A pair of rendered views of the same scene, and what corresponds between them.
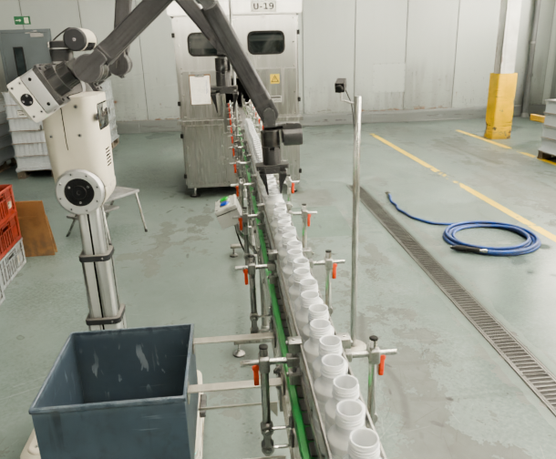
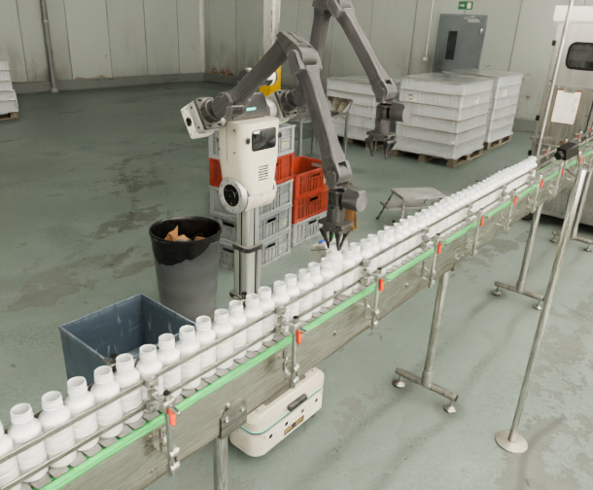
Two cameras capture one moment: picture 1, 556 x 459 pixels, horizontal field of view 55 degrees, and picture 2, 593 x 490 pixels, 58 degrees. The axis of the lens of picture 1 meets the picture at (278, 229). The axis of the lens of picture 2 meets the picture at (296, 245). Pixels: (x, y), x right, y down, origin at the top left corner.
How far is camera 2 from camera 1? 1.12 m
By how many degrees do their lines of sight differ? 41
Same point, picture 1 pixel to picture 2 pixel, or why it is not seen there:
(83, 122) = (237, 143)
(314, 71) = not seen: outside the picture
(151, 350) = (175, 330)
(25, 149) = (403, 130)
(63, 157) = (225, 165)
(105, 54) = (232, 97)
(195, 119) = (550, 138)
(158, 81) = not seen: hidden behind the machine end
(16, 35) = (456, 19)
